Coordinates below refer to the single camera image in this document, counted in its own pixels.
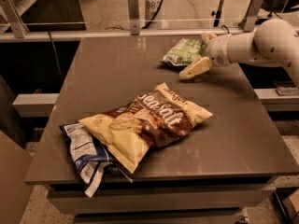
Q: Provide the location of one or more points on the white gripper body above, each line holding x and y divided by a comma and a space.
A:
219, 50

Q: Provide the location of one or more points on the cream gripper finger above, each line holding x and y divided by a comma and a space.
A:
208, 37
198, 67

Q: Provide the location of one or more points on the green jalapeno chip bag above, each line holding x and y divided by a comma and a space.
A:
185, 52

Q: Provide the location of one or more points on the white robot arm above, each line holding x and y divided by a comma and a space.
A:
273, 43

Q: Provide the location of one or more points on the yellow brown sea salt chip bag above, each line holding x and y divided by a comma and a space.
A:
152, 120

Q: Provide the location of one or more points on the blue white chip bag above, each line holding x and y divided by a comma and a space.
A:
90, 157

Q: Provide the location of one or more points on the grey drawer cabinet under table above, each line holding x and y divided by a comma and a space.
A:
171, 204

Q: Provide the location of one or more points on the brown cardboard box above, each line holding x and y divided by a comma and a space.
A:
14, 193

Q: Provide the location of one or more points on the right metal rail bracket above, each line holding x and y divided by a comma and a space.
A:
248, 22

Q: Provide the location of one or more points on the left metal rail bracket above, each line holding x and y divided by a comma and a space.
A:
13, 20

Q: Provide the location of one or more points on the grey metal guard rail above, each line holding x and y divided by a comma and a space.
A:
77, 35

